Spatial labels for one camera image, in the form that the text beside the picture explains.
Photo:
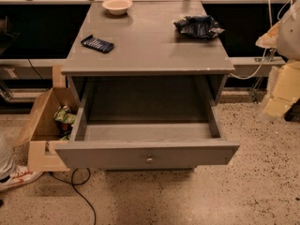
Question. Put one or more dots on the blue chip bag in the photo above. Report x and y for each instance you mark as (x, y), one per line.
(199, 26)

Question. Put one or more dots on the grey open top drawer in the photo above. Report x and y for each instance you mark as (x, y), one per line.
(122, 120)

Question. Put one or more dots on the beige bowl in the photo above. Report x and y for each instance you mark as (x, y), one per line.
(117, 7)

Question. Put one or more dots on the cardboard box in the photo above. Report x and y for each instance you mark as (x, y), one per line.
(41, 132)

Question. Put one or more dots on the grey wooden cabinet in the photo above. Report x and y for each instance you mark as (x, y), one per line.
(146, 44)

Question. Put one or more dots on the grey trouser leg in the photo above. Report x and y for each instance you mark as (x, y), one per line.
(7, 165)

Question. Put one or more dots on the green snack bag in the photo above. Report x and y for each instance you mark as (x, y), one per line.
(65, 120)

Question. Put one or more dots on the round metal drawer knob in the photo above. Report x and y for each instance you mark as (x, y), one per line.
(149, 159)

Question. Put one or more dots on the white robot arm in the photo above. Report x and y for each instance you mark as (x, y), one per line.
(283, 88)

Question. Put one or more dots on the white and red sneaker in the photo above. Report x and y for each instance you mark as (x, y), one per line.
(21, 176)

